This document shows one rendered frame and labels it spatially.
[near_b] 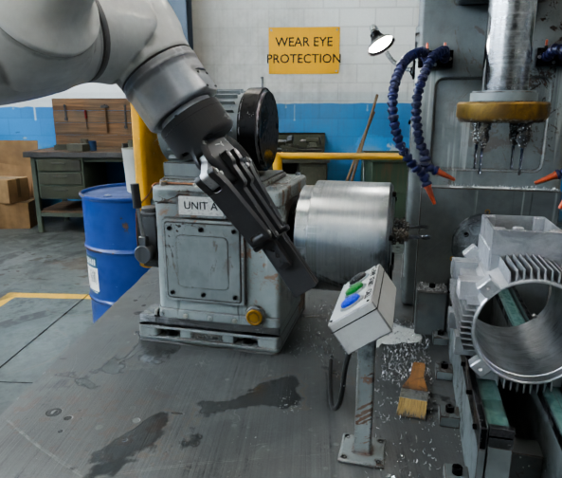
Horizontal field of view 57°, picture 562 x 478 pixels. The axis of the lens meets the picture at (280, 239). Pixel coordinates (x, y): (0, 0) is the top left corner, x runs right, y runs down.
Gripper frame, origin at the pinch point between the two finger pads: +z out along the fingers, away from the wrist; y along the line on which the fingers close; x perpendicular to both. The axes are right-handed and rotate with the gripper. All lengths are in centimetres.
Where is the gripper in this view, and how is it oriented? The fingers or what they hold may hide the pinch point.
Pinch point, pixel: (290, 265)
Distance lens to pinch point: 59.2
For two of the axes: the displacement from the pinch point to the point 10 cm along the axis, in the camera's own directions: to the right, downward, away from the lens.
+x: -7.9, 5.1, 3.3
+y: 2.4, -2.4, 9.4
